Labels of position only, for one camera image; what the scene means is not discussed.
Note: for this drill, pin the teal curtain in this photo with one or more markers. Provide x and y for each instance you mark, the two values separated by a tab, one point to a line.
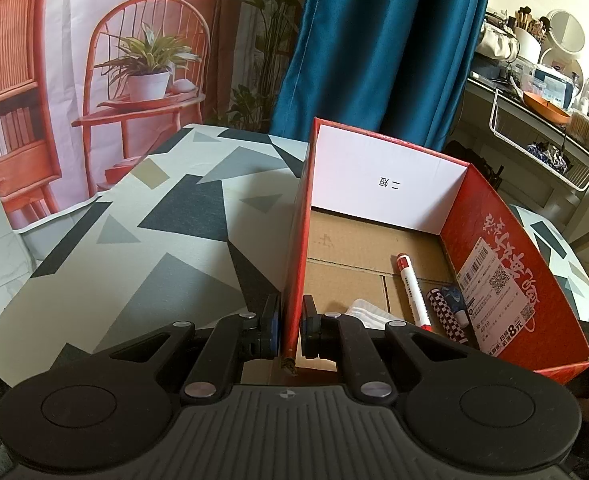
374	35

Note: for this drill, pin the dark blue box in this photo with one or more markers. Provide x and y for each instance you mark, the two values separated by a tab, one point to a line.
551	85

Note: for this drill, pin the white plastic packet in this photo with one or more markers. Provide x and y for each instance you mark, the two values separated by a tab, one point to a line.
369	312

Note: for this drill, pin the red cardboard box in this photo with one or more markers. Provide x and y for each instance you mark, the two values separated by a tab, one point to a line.
474	220

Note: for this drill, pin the round white vanity mirror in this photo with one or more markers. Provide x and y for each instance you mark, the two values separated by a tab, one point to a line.
566	30

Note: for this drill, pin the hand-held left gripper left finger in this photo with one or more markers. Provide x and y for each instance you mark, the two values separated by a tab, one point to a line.
273	320

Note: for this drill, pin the printed wall backdrop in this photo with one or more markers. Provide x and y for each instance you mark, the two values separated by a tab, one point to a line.
74	35

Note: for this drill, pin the cotton swab jar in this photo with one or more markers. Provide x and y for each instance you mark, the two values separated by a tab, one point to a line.
583	127

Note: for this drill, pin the blue white small stick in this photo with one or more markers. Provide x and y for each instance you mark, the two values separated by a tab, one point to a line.
458	304

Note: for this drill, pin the orange bowl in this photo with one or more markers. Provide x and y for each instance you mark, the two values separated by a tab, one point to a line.
544	112

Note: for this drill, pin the red white marker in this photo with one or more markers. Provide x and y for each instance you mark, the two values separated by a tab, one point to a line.
409	285

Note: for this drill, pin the checkered pen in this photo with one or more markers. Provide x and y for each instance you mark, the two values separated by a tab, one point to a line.
444	312

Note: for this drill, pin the white brush holder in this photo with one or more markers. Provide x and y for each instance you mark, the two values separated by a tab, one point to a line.
526	42

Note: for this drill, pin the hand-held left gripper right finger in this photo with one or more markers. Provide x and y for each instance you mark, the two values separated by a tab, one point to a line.
306	321

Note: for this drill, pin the bunch of makeup brushes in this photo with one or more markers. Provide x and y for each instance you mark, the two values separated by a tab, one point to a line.
521	17

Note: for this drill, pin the black bag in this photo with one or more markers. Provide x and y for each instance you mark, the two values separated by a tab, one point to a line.
489	67

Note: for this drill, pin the grey vanity desk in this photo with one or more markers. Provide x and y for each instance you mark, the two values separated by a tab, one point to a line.
549	195

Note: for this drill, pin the foil wrappers pile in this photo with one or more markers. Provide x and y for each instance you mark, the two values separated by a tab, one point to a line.
546	156

